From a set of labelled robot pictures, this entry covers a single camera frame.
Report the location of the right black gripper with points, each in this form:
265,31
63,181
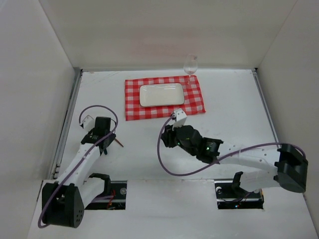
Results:
168,136

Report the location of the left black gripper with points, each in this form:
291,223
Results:
106,140

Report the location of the red white checkered cloth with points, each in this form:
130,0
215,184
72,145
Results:
193,99

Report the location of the white rectangular plate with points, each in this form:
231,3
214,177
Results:
161,95

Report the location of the clear wine glass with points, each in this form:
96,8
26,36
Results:
190,66

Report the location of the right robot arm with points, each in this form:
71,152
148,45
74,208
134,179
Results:
276,164

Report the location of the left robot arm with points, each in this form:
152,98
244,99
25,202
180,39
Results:
64,201

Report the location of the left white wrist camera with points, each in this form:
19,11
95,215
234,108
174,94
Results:
88,123

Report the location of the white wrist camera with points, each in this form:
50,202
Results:
88,123
179,117

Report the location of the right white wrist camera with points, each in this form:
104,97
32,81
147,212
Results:
179,117

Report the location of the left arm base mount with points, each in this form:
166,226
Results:
112,198

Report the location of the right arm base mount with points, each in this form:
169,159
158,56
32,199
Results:
230,196

